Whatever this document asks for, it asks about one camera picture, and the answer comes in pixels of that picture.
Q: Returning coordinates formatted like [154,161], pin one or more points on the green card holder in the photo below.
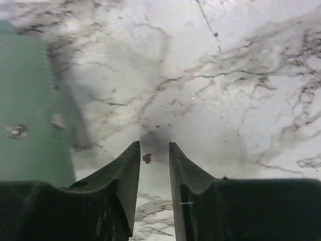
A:
[40,121]

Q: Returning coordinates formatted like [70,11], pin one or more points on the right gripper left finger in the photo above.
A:
[98,207]

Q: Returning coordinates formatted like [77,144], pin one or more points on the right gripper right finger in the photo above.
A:
[207,208]

